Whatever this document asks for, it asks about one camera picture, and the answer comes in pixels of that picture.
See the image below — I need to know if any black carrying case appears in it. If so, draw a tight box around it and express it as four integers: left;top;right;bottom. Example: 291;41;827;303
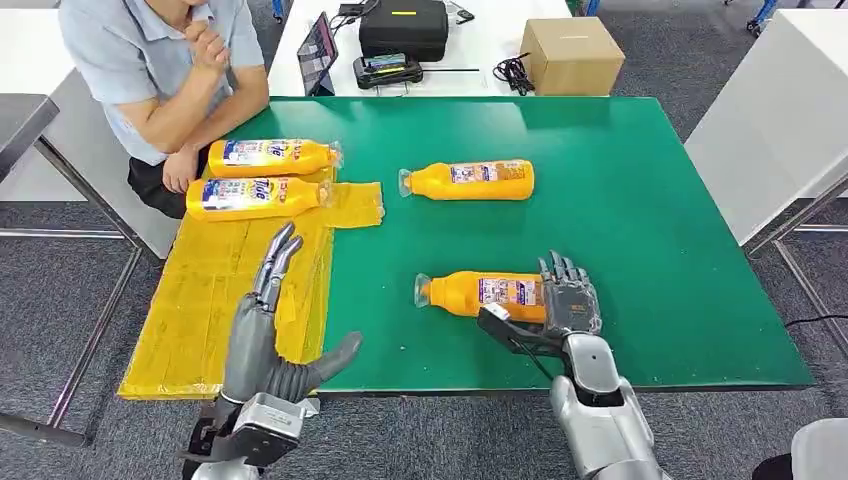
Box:
359;0;450;63

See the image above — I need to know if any white table with equipment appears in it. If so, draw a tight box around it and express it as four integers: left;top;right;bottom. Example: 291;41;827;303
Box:
268;0;574;99

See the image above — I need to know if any person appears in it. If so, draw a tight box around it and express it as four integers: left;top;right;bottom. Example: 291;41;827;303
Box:
58;0;272;220

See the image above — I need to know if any grey table with metal legs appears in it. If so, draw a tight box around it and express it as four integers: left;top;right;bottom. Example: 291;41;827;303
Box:
0;92;144;448

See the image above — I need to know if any empty white table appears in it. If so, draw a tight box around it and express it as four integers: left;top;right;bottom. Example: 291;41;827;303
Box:
684;7;848;359

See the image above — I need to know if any black floor cable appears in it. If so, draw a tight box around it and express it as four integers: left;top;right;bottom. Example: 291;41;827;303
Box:
784;312;848;331

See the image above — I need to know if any person's left hand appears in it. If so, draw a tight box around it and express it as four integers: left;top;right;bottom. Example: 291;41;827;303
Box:
162;148;200;195

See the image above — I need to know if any white table beside person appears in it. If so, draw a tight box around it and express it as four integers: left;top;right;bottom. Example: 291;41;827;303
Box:
0;7;183;261

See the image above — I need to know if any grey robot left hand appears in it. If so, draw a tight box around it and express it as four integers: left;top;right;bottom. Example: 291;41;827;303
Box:
221;221;364;405

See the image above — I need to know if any green table mat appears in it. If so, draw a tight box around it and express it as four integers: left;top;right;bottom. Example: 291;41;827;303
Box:
228;95;815;393

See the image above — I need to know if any person's hand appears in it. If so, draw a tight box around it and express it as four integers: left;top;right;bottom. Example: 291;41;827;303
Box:
162;148;200;195
184;19;231;74

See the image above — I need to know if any robot lower body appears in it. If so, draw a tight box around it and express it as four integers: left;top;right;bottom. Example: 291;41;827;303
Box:
751;417;848;480

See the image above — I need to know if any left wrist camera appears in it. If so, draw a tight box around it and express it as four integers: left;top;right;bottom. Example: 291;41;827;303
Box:
177;399;234;465

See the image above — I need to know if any brown cardboard box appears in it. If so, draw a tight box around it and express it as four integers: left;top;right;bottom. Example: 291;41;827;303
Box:
519;16;626;97

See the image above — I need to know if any person's right hand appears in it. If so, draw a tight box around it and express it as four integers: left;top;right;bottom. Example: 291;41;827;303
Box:
184;19;231;74

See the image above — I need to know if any yellow plastic sheet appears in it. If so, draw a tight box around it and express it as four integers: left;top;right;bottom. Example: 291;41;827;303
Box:
117;165;386;402

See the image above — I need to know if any orange detergent bottle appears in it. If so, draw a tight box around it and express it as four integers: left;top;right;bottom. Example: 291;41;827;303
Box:
207;137;344;179
413;270;551;326
398;158;536;202
185;176;335;223

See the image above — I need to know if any black handheld controller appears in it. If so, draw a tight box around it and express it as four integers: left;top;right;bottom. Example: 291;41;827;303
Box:
352;52;425;91

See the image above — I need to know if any tablet on stand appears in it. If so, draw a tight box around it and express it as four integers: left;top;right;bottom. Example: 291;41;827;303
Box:
296;11;340;98

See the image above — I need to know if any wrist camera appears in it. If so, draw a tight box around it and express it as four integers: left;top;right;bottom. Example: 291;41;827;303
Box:
177;399;234;465
476;303;568;362

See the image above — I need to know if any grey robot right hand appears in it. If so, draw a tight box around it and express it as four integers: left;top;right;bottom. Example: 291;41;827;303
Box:
537;250;604;338

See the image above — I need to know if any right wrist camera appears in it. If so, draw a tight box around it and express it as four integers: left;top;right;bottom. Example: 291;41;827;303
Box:
476;303;568;362

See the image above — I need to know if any black cable bundle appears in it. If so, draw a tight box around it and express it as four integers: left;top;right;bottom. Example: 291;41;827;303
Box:
493;52;537;96

